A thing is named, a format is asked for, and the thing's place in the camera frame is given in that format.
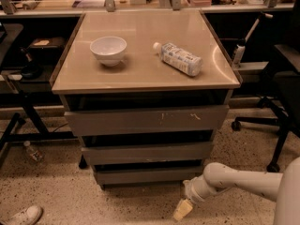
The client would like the grey drawer cabinet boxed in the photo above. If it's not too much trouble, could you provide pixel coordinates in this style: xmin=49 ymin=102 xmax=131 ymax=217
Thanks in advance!
xmin=52 ymin=9 xmax=240 ymax=173

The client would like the white plastic bottle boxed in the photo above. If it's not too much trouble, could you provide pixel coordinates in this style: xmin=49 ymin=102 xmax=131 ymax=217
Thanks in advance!
xmin=153 ymin=42 xmax=203 ymax=77

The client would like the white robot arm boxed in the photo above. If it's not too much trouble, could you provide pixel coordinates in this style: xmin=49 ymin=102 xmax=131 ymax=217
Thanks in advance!
xmin=173 ymin=157 xmax=300 ymax=225

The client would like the grey drawer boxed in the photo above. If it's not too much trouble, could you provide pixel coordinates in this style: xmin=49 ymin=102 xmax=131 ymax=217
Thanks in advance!
xmin=82 ymin=142 xmax=213 ymax=165
xmin=94 ymin=166 xmax=203 ymax=185
xmin=65 ymin=105 xmax=229 ymax=136

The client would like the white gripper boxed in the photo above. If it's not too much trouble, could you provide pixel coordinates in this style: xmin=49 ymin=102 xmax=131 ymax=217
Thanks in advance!
xmin=173 ymin=175 xmax=215 ymax=221

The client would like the white ceramic bowl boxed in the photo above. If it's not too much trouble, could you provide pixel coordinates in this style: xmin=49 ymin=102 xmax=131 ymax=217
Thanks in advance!
xmin=90 ymin=37 xmax=128 ymax=67

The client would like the black table stand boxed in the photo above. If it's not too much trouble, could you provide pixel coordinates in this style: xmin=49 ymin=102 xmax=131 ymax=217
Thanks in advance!
xmin=0 ymin=23 xmax=78 ymax=167

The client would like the plastic bottle on floor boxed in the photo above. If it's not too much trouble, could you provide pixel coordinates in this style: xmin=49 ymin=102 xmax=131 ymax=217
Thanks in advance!
xmin=23 ymin=141 xmax=43 ymax=162

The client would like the black box on shelf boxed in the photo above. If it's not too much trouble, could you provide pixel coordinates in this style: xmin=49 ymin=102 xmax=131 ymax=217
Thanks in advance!
xmin=28 ymin=37 xmax=66 ymax=50

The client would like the black office chair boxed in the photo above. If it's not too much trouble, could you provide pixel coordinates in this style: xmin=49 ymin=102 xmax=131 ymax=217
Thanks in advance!
xmin=232 ymin=0 xmax=300 ymax=173

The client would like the white sneaker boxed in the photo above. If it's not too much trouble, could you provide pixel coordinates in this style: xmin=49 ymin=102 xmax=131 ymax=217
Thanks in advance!
xmin=0 ymin=205 xmax=43 ymax=225

